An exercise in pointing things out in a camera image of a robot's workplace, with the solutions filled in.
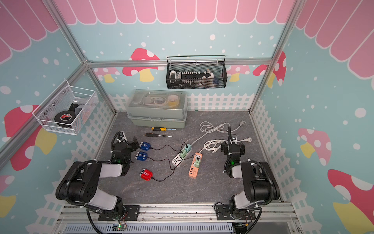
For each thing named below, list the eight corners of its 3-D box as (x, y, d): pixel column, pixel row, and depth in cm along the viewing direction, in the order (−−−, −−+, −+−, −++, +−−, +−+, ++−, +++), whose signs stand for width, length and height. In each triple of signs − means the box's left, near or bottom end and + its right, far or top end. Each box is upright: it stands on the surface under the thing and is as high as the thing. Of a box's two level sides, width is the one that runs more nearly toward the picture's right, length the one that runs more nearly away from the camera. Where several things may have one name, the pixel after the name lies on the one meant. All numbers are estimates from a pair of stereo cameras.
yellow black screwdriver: (151, 130, 109) (151, 128, 107) (152, 129, 110) (151, 126, 108) (175, 130, 109) (175, 128, 107) (176, 129, 110) (175, 126, 108)
